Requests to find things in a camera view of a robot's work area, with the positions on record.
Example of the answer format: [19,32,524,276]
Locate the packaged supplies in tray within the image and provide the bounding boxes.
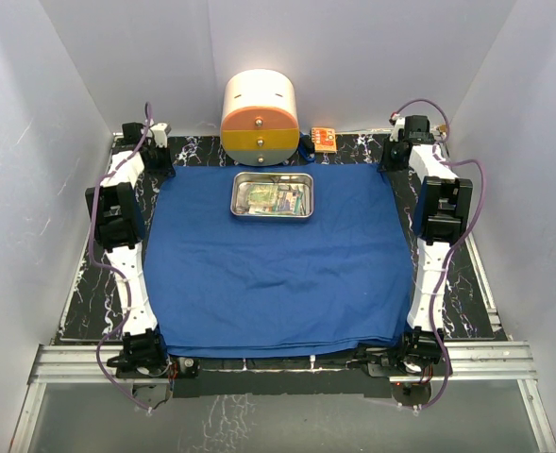
[235,183,307,217]

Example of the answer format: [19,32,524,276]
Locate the blue surgical cloth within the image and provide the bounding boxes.
[144,164,413,359]

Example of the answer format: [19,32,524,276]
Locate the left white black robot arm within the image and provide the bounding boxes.
[85,121,176,378]

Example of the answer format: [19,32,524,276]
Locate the round three-drawer storage box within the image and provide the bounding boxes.
[220,69,300,167]

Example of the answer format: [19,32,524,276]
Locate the blue black clip tool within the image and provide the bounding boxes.
[297,134,315,162]

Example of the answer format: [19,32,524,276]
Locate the small orange spiral notebook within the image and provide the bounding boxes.
[311,126,338,154]

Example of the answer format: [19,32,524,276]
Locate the aluminium frame rail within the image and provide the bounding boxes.
[9,340,556,452]

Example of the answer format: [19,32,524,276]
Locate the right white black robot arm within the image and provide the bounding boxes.
[379,113,473,375]

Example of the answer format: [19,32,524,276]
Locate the steel instrument tray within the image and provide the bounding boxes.
[230,172,314,222]

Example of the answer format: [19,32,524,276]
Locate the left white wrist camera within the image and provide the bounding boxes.
[148,123,171,148]

